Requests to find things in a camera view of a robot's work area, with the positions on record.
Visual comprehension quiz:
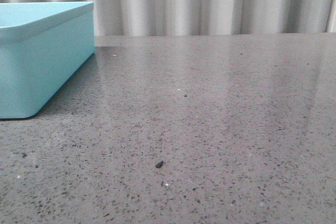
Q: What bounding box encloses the light blue plastic box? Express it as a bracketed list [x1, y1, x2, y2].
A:
[1, 2, 95, 119]

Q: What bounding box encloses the small black debris chip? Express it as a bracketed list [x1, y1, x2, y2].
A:
[155, 161, 164, 168]

